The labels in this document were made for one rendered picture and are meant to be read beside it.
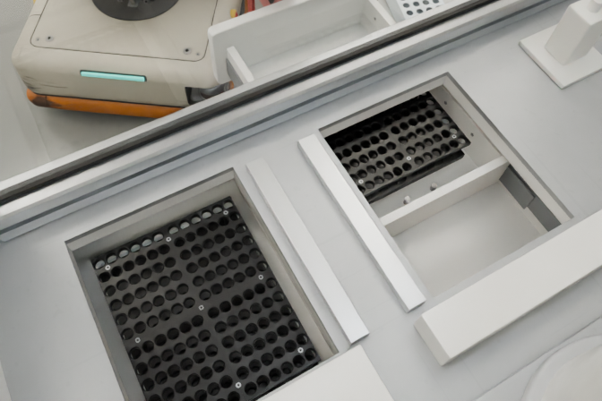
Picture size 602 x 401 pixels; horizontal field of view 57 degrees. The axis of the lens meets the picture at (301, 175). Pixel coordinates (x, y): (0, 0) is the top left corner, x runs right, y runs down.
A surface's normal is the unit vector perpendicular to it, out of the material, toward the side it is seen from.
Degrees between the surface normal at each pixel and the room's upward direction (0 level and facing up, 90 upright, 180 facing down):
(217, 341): 0
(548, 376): 0
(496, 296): 0
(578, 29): 90
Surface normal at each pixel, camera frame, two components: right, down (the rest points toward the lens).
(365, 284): 0.04, -0.50
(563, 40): -0.87, 0.40
